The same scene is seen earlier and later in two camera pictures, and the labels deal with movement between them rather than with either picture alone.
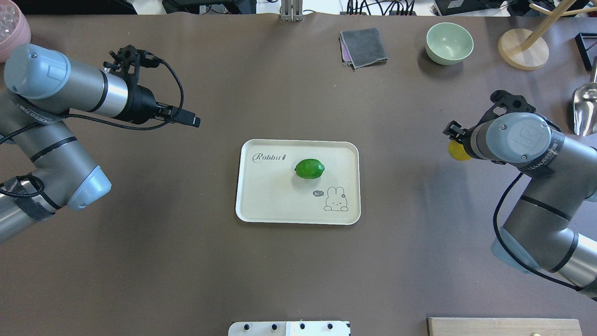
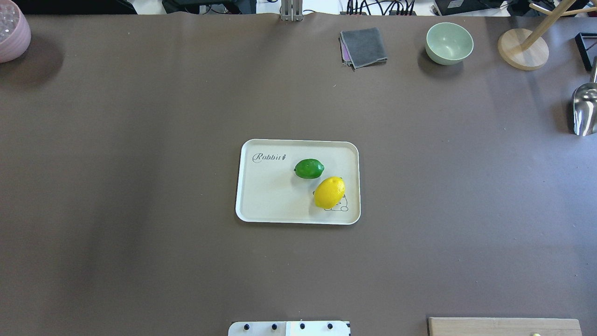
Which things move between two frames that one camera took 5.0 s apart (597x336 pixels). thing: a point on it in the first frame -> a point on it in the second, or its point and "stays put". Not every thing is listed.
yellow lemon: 457,151 -> 329,192
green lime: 309,168 stays put
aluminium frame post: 291,10 stays put
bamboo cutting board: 463,326 stays put
